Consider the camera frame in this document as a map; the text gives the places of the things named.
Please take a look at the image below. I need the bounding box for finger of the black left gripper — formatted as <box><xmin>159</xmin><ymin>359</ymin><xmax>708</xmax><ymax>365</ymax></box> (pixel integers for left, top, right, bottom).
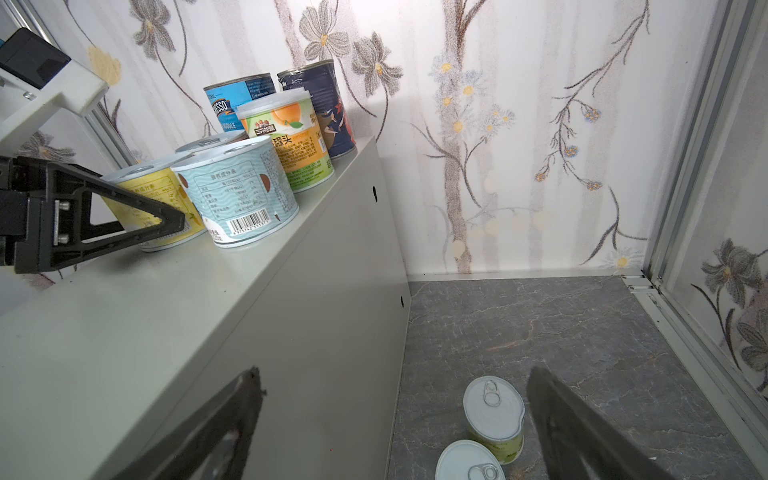
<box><xmin>1</xmin><ymin>156</ymin><xmax>185</xmax><ymax>274</ymax></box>

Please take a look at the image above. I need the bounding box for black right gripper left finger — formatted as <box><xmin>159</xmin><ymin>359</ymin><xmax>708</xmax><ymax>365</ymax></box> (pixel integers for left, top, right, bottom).
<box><xmin>114</xmin><ymin>367</ymin><xmax>264</xmax><ymax>479</ymax></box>

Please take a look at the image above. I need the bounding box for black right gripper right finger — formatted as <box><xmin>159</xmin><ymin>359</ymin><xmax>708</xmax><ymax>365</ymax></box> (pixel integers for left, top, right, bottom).
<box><xmin>526</xmin><ymin>366</ymin><xmax>672</xmax><ymax>479</ymax></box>

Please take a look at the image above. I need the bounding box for white-lid yellow can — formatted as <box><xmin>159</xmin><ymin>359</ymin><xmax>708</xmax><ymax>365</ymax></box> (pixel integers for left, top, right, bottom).
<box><xmin>102</xmin><ymin>153</ymin><xmax>206</xmax><ymax>253</ymax></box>

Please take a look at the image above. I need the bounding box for white-lid grey can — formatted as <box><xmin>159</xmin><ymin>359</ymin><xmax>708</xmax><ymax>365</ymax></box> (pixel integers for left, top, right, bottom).
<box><xmin>171</xmin><ymin>137</ymin><xmax>299</xmax><ymax>248</ymax></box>

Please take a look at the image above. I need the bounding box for white-lid pink can front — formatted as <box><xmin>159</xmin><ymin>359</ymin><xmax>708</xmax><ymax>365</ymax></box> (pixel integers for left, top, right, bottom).
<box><xmin>175</xmin><ymin>130</ymin><xmax>248</xmax><ymax>154</ymax></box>

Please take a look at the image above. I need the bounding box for blue label soup can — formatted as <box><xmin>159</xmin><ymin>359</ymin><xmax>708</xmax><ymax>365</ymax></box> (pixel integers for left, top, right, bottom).
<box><xmin>204</xmin><ymin>73</ymin><xmax>276</xmax><ymax>132</ymax></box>

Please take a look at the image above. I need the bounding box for green orange label can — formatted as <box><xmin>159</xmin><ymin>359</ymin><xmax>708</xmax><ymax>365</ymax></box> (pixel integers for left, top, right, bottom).
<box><xmin>236</xmin><ymin>88</ymin><xmax>334</xmax><ymax>193</ymax></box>

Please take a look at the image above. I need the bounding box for dark can with gold lid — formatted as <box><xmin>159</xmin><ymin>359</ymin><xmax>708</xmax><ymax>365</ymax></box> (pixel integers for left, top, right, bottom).
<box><xmin>277</xmin><ymin>60</ymin><xmax>356</xmax><ymax>159</ymax></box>

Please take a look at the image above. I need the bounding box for white-lid green label can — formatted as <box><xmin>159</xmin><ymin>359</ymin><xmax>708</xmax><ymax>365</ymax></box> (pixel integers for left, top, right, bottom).
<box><xmin>463</xmin><ymin>376</ymin><xmax>526</xmax><ymax>465</ymax></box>

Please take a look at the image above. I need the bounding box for grey metal cabinet box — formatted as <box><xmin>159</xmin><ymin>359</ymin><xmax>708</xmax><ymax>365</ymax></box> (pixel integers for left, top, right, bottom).
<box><xmin>1</xmin><ymin>140</ymin><xmax>410</xmax><ymax>479</ymax></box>

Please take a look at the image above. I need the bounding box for aluminium corner wall post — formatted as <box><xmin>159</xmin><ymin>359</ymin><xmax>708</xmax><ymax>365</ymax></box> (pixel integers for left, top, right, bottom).
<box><xmin>643</xmin><ymin>0</ymin><xmax>768</xmax><ymax>283</ymax></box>

